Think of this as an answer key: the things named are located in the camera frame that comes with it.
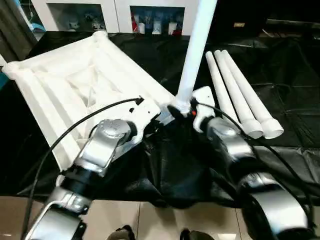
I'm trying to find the white display cabinet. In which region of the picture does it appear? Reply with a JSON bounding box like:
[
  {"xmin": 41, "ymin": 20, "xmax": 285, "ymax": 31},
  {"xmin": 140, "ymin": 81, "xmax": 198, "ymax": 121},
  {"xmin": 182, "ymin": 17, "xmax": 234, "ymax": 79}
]
[{"xmin": 31, "ymin": 0, "xmax": 201, "ymax": 36}]

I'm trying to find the black left robot foot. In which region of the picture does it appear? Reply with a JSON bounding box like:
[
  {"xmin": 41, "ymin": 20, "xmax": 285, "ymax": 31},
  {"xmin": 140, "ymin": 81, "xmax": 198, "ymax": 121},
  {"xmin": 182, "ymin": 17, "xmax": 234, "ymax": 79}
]
[{"xmin": 111, "ymin": 225, "xmax": 135, "ymax": 240}]

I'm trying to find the black cabinet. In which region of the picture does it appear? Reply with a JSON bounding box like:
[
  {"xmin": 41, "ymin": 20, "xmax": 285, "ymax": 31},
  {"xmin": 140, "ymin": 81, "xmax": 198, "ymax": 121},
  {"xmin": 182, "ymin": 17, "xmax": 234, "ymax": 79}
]
[{"xmin": 207, "ymin": 0, "xmax": 320, "ymax": 41}]

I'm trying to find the black table mat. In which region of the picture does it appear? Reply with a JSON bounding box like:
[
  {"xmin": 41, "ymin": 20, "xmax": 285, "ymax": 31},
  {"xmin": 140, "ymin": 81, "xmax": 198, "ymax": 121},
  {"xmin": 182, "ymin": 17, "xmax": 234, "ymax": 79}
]
[{"xmin": 0, "ymin": 30, "xmax": 320, "ymax": 208}]

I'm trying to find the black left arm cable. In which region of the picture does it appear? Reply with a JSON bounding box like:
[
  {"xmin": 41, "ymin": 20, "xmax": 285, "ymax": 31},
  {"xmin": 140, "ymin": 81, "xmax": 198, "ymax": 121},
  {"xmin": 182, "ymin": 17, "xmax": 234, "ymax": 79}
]
[{"xmin": 20, "ymin": 97, "xmax": 146, "ymax": 240}]

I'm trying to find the grey curtain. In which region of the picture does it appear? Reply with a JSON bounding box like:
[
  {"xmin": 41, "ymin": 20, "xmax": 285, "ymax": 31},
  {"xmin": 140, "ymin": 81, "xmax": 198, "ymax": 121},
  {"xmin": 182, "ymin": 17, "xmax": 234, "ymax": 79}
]
[{"xmin": 0, "ymin": 0, "xmax": 38, "ymax": 61}]

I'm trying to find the white plastic table leg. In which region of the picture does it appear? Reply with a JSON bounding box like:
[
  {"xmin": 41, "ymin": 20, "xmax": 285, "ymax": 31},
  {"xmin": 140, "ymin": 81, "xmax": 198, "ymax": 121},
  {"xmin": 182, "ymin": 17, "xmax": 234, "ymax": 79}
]
[
  {"xmin": 175, "ymin": 0, "xmax": 219, "ymax": 115},
  {"xmin": 221, "ymin": 49, "xmax": 285, "ymax": 140},
  {"xmin": 205, "ymin": 51, "xmax": 240, "ymax": 121},
  {"xmin": 213, "ymin": 50, "xmax": 264, "ymax": 140}
]

